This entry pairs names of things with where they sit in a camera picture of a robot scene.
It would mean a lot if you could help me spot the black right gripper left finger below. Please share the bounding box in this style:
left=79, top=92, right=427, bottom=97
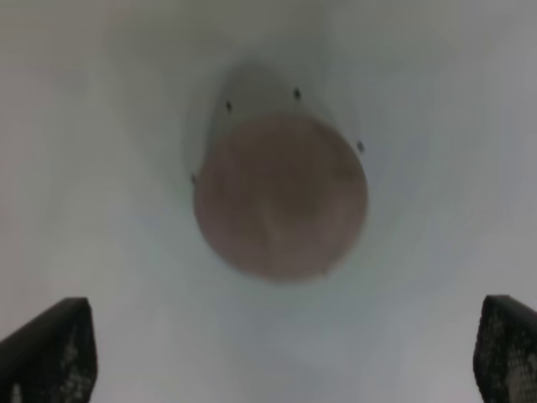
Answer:
left=1, top=297, right=97, bottom=402

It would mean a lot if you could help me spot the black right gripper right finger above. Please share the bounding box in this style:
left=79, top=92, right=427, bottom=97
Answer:
left=473, top=295, right=536, bottom=403

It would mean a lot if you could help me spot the pink peach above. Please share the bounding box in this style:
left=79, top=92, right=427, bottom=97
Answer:
left=194, top=113, right=368, bottom=283

